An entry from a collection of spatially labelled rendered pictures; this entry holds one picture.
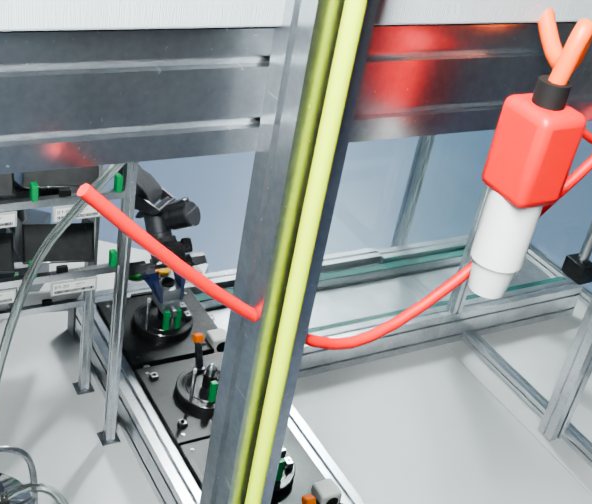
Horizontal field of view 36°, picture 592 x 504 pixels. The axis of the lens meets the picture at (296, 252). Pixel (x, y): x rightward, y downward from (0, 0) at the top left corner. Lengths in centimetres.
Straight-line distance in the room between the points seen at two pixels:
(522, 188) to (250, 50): 22
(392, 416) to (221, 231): 238
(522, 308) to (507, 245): 192
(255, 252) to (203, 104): 12
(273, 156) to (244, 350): 16
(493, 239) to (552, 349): 193
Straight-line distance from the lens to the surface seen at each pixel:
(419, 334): 242
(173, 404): 198
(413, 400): 230
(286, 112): 61
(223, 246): 434
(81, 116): 59
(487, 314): 256
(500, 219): 71
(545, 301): 270
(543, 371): 255
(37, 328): 234
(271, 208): 64
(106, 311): 222
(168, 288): 211
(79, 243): 177
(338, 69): 59
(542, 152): 68
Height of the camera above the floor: 229
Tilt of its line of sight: 31 degrees down
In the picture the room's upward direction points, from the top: 11 degrees clockwise
